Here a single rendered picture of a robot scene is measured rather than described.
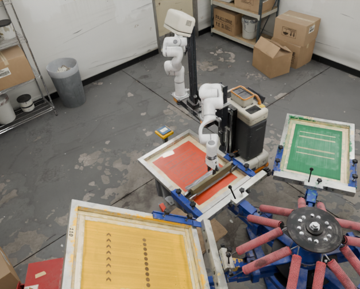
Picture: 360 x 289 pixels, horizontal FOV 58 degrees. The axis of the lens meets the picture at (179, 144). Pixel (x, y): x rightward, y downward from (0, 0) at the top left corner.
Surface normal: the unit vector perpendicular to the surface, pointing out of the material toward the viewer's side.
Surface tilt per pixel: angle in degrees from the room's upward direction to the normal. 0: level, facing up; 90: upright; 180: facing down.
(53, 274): 0
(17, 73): 90
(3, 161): 0
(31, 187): 0
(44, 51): 90
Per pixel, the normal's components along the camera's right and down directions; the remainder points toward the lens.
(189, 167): -0.07, -0.73
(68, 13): 0.63, 0.49
